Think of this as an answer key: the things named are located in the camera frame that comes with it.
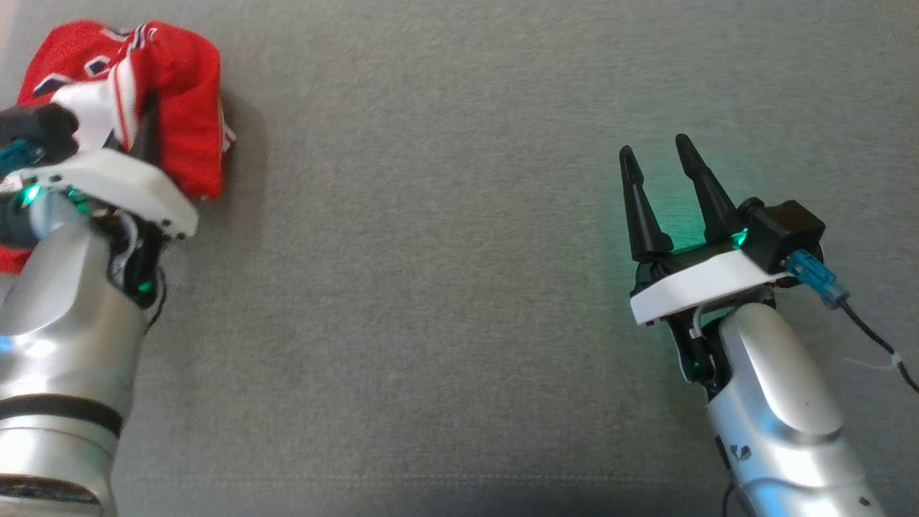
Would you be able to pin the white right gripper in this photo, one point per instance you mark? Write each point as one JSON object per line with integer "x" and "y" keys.
{"x": 689, "y": 287}

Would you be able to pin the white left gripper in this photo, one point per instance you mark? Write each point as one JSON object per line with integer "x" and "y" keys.
{"x": 108, "y": 176}

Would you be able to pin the red printed basketball jersey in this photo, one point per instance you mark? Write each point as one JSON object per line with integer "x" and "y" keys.
{"x": 187, "y": 108}

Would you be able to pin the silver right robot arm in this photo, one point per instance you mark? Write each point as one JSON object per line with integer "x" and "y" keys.
{"x": 782, "y": 416}

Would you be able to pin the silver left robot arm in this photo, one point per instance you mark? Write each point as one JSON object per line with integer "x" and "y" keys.
{"x": 64, "y": 345}

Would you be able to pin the grey sofa seat cushion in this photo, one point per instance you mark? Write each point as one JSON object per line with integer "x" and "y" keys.
{"x": 431, "y": 251}

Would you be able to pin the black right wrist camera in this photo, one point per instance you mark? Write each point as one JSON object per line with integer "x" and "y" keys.
{"x": 786, "y": 230}

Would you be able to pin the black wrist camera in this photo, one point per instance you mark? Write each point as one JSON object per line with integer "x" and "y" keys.
{"x": 786, "y": 230}
{"x": 36, "y": 129}

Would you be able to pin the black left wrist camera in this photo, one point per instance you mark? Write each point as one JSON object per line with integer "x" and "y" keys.
{"x": 36, "y": 129}

